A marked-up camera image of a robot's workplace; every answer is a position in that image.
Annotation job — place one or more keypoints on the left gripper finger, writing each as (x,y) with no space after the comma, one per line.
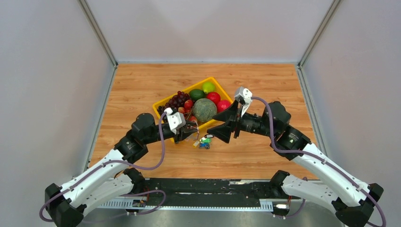
(193,134)
(191,124)

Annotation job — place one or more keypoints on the aluminium frame post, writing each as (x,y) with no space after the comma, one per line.
(98,32)
(319,32)

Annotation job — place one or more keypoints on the dark purple grape bunch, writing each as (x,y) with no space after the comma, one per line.
(175,102)

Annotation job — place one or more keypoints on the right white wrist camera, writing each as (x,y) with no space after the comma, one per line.
(244,97)

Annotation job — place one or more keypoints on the dark green avocado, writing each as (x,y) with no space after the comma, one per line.
(196,94)

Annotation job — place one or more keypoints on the light green lime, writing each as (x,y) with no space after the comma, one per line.
(208,87)

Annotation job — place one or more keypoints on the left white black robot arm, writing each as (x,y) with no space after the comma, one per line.
(115,174)

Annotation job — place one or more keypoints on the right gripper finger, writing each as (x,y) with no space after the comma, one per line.
(230,114)
(222,132)

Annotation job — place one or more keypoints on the pink red apple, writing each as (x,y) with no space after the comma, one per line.
(223,105)

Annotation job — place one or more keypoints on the right aluminium frame post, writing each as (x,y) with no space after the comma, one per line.
(319,32)

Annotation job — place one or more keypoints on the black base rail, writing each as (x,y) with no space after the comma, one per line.
(204,195)

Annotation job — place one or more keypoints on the yellow plastic tray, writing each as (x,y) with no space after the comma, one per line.
(223,94)

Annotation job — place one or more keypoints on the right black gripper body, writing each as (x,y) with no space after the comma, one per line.
(238,124)

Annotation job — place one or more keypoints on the left aluminium frame post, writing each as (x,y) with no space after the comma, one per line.
(98,32)

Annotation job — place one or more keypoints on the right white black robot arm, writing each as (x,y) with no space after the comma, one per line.
(351,200)

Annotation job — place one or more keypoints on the pile of coloured tagged keys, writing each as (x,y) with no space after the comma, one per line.
(202,143)

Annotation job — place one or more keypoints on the green netted melon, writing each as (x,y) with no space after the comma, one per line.
(204,110)

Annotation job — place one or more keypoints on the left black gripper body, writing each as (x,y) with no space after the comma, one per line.
(178,136)

